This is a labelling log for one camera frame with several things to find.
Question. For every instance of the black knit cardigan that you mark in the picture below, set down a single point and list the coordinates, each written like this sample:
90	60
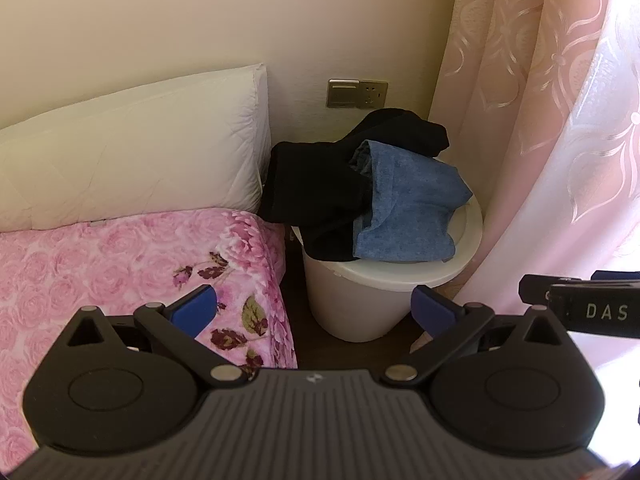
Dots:
310	185

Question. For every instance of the pink floral blanket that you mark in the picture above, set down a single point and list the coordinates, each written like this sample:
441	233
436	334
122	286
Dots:
100	270

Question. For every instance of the brass wall socket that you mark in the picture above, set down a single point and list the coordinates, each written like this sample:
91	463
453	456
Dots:
373	93

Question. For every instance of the brass wall switch panel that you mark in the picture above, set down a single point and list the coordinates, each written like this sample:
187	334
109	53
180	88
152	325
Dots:
343	93

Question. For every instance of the blue denim garment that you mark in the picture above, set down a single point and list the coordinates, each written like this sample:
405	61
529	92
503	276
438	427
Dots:
405	210

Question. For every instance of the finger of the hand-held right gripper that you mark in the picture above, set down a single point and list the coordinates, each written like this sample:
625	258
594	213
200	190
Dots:
534	289
617	276

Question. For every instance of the pink patterned curtain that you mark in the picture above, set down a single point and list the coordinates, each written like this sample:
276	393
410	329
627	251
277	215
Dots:
525	110

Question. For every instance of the white quilted pillow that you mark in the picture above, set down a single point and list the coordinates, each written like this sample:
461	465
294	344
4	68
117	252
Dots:
125	150

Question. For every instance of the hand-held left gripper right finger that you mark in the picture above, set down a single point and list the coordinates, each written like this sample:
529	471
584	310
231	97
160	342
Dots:
432	311

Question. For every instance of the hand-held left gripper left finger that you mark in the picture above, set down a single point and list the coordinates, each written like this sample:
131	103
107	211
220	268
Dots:
195	306

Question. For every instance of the white plastic bucket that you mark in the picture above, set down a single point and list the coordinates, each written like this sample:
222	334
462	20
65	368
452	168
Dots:
350	300

